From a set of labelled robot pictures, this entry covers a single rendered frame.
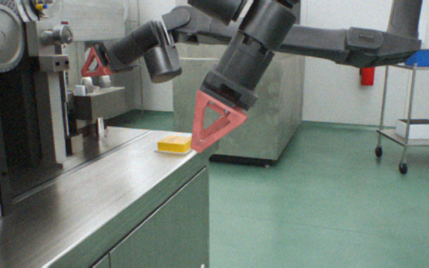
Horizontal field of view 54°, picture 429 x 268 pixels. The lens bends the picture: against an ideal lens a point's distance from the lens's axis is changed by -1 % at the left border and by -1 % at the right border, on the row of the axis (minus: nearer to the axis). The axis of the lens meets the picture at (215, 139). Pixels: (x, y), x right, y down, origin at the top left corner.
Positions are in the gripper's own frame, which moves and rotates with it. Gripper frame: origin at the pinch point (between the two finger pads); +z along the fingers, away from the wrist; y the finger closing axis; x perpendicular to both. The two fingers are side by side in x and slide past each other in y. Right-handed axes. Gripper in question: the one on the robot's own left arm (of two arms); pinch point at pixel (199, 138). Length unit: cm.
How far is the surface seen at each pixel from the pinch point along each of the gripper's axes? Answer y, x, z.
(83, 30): -104, -51, 13
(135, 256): -18.4, 1.8, 32.0
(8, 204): -6.5, -20.9, 26.7
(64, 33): -30.5, -32.0, 2.8
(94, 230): -2.0, -6.7, 20.9
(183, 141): -43.4, -0.3, 14.4
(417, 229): -184, 154, 33
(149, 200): -18.7, -1.2, 20.3
